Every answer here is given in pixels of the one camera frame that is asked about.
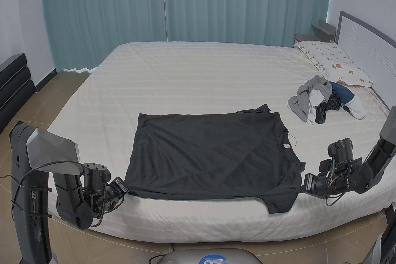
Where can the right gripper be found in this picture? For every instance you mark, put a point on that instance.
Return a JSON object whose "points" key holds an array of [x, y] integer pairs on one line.
{"points": [[317, 185]]}

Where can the pile of clothes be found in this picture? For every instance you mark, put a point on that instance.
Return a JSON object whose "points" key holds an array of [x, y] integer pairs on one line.
{"points": [[304, 102]]}

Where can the white printed pillow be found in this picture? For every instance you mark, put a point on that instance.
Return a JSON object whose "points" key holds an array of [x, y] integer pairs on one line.
{"points": [[334, 61]]}

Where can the black chest of drawers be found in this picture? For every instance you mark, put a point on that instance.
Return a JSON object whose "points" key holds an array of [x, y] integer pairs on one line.
{"points": [[15, 86]]}

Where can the black T-shirt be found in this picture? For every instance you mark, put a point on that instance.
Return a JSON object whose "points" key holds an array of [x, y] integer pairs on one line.
{"points": [[210, 151]]}

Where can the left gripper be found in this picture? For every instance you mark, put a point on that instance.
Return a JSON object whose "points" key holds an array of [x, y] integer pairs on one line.
{"points": [[116, 193]]}

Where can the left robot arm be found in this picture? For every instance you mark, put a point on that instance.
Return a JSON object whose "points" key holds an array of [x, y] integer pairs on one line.
{"points": [[31, 225]]}

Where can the grey bedside table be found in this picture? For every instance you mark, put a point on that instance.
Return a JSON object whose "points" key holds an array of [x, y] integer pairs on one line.
{"points": [[323, 28]]}

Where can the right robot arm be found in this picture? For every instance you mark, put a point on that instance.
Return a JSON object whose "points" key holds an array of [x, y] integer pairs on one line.
{"points": [[374, 160]]}

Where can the bed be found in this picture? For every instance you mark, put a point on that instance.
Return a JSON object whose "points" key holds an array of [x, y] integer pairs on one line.
{"points": [[201, 80]]}

